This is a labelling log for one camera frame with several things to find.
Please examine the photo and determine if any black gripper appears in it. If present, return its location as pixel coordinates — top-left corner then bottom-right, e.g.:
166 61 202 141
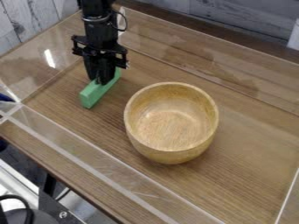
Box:
71 18 127 85

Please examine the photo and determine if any green rectangular block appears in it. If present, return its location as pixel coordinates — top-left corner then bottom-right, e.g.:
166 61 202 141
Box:
79 68 122 109

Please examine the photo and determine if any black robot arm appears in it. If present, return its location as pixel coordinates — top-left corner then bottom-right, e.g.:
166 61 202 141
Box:
71 0 127 85

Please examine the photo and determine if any light wooden bowl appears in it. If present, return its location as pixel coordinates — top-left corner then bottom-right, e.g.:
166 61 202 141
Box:
124 81 221 165

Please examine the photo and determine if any black table leg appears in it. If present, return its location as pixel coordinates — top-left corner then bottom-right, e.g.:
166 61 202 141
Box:
43 174 58 197

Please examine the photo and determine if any clear acrylic corner bracket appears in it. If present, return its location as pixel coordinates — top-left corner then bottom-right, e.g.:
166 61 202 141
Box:
116 7 127 32

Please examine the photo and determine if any clear acrylic tray wall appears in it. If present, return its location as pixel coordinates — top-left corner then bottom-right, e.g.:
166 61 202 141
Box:
0 10 299 224

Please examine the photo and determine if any black metal base plate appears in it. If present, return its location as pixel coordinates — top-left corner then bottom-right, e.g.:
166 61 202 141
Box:
39 191 87 224

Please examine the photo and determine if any black cable loop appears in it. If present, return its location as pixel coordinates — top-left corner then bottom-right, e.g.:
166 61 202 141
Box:
0 194 34 224

